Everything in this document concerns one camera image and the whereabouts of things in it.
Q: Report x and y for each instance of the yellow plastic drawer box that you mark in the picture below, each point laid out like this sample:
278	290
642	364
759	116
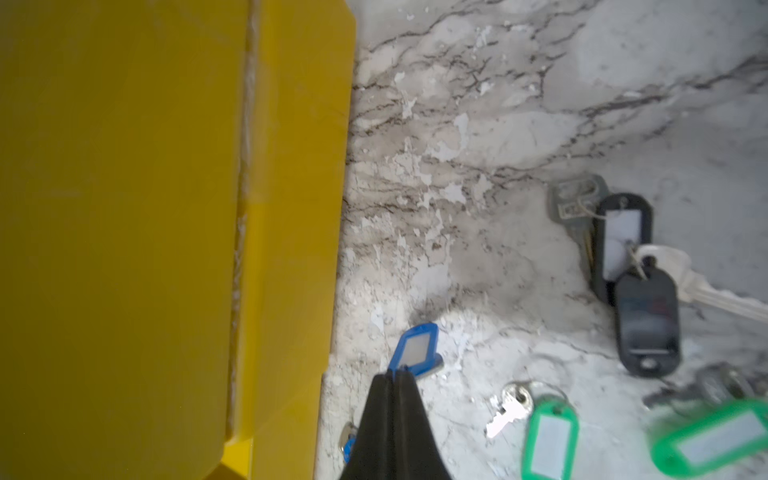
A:
171	190

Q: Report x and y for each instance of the key with green tag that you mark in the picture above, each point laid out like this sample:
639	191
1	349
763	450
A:
720	418
552	434

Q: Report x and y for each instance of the key with black tag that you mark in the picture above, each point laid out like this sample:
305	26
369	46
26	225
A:
647	298
606	226

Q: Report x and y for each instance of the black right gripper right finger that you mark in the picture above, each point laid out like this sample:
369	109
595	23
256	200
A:
416	452

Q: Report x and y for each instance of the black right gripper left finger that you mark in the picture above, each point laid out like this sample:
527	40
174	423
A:
372	455

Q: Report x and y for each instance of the key with blue tag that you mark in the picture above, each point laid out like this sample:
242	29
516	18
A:
416	351

